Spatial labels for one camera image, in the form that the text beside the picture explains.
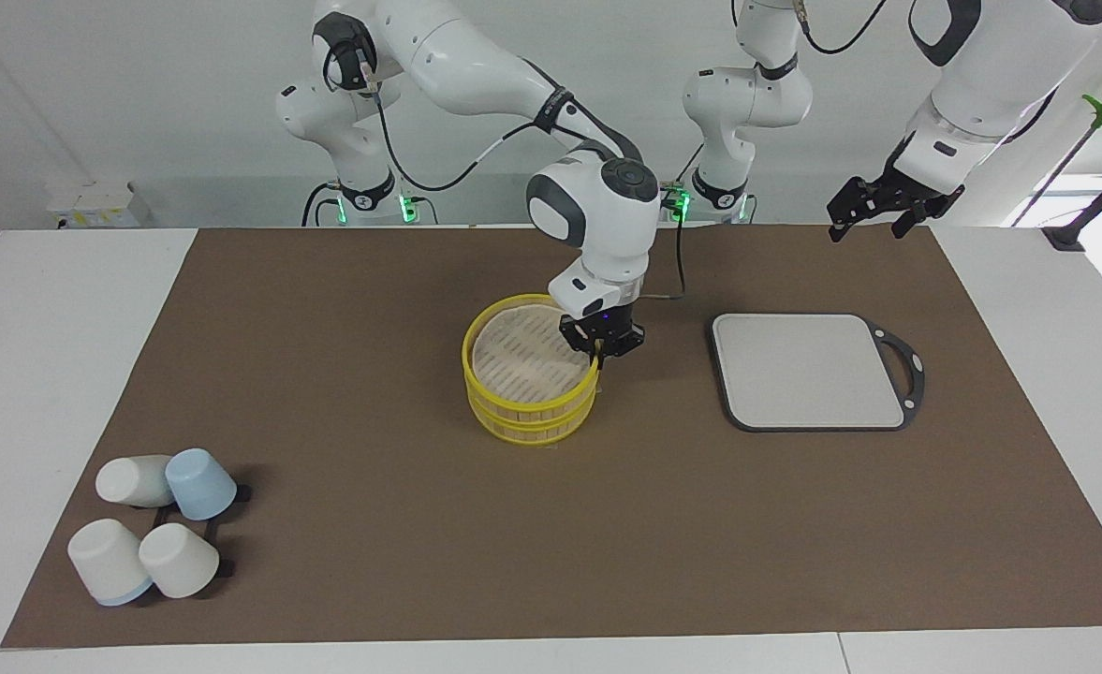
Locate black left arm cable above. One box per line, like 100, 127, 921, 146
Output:
797, 0, 889, 55

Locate white cup with blue rim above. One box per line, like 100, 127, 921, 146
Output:
67, 519, 154, 607

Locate yellow bamboo steamer base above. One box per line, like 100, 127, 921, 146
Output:
467, 379, 599, 447

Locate plain white cup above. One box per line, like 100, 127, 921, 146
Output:
139, 522, 221, 600

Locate brown table mat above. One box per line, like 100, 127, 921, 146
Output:
0, 225, 1102, 649

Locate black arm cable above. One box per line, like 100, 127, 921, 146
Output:
797, 0, 889, 55
359, 56, 692, 302

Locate yellow steamer tier with cloth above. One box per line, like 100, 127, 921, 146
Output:
462, 294, 601, 418

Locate grey cutting board black rim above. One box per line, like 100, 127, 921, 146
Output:
711, 313, 927, 433

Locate black left base cable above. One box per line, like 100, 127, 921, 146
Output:
658, 140, 707, 223

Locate black right base cable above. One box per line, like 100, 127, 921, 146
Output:
301, 183, 342, 227

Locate black cup rack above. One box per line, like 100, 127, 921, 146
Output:
151, 484, 252, 581

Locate light blue cup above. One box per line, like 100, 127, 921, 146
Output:
165, 448, 238, 521

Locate white cup lying sideways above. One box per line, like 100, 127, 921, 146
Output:
95, 455, 177, 509

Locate black base cable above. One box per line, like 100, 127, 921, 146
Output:
658, 140, 707, 223
301, 183, 342, 227

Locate white box with yellow labels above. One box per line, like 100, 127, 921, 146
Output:
45, 181, 154, 228

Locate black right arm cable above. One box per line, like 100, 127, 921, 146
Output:
359, 56, 692, 302

